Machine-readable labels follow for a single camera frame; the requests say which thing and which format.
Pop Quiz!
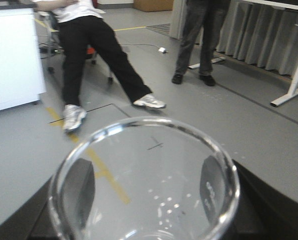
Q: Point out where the cardboard box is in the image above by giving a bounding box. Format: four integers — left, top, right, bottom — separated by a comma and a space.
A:
133, 0, 174, 12

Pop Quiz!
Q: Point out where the white cabinet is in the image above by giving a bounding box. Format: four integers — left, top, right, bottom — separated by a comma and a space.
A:
0, 0, 45, 110

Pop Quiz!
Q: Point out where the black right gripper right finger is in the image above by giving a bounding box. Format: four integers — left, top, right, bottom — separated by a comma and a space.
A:
200, 155, 226, 224

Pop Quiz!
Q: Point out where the white power adapter with cable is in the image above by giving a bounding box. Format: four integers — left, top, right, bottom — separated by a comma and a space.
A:
121, 42, 168, 55

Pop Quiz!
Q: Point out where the clear glass beaker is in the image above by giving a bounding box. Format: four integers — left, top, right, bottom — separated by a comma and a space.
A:
48, 116, 240, 240

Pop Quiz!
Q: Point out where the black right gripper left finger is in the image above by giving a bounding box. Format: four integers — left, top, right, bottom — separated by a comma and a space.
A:
62, 158, 95, 230

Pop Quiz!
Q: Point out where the person in grey trousers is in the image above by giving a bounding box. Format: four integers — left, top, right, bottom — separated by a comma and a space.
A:
171, 0, 232, 87

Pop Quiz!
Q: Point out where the person in black trousers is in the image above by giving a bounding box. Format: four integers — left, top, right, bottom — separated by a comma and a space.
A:
32, 0, 167, 134

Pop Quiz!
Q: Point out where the white table with curtain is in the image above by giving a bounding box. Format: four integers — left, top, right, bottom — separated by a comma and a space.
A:
217, 0, 298, 107

